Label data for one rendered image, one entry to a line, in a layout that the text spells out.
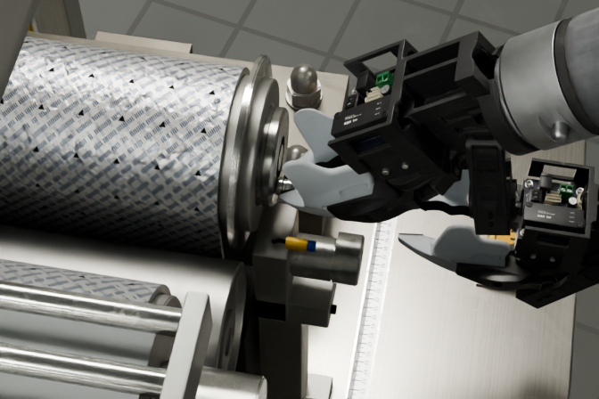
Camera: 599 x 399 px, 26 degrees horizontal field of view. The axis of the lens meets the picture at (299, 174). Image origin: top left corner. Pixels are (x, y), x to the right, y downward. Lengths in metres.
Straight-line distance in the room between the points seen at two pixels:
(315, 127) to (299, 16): 1.78
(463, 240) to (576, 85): 0.33
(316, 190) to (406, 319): 0.41
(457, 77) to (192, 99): 0.21
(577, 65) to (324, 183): 0.21
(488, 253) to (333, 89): 0.27
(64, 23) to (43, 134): 1.25
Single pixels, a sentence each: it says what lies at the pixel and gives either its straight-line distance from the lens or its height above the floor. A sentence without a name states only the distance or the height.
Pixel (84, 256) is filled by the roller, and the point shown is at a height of 1.23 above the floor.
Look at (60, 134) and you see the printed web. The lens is 0.93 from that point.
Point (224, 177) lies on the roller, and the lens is 0.91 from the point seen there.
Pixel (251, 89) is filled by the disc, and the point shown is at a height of 1.32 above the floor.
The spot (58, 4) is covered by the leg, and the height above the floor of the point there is 0.46.
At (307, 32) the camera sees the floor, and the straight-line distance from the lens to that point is 2.68.
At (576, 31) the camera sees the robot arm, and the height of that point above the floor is 1.45.
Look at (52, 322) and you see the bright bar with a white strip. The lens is 0.69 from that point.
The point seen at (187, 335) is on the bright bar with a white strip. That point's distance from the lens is 0.66.
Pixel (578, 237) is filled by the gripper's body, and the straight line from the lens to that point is 1.05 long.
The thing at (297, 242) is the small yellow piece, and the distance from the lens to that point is 0.94.
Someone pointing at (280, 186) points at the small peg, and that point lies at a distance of 0.95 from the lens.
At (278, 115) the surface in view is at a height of 1.29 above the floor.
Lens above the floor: 2.04
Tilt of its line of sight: 56 degrees down
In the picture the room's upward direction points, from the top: straight up
